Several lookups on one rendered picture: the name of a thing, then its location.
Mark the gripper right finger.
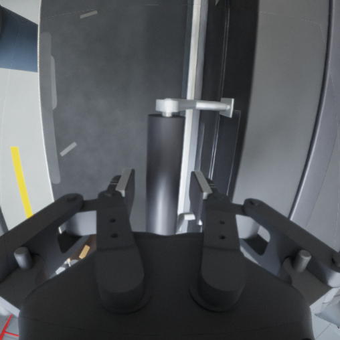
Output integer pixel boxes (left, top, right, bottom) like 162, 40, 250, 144
189, 170, 340, 313

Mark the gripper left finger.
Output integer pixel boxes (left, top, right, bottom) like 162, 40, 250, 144
0, 167, 149, 314

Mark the dark grey case panel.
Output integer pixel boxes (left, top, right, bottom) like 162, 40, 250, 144
38, 0, 193, 214

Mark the white crumpled cloth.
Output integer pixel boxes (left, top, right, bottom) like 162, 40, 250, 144
310, 288, 340, 325

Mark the grey curved rim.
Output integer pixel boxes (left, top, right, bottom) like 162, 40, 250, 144
288, 0, 340, 240

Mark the grey rounded bar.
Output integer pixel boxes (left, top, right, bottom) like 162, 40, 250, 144
39, 31, 62, 185

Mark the black upright strip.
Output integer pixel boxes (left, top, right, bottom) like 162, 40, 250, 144
200, 0, 260, 203

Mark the dark blue box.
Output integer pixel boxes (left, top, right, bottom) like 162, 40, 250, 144
0, 5, 39, 74

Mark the dark grey cylinder post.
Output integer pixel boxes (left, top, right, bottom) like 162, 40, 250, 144
145, 112, 185, 236

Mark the light grey upright rail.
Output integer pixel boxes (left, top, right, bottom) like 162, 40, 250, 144
176, 0, 209, 227

